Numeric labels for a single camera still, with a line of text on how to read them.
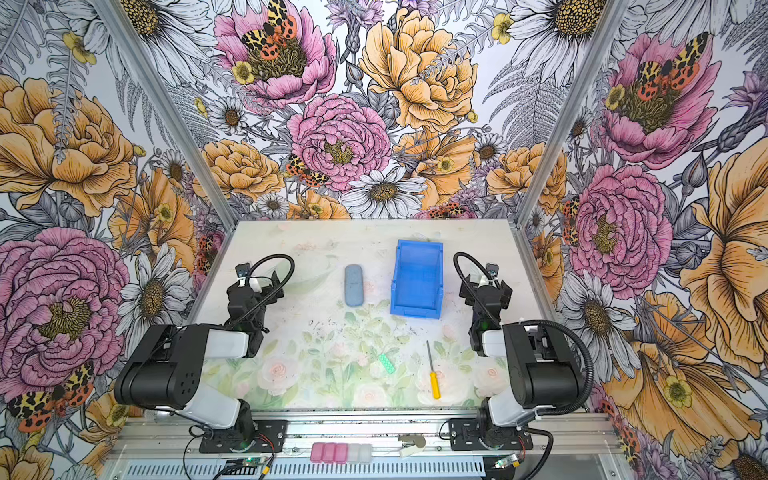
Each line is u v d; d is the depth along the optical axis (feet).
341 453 2.38
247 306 2.34
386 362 2.79
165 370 1.52
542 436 2.07
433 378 2.73
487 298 2.31
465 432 2.44
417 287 3.49
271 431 2.42
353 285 3.26
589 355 1.41
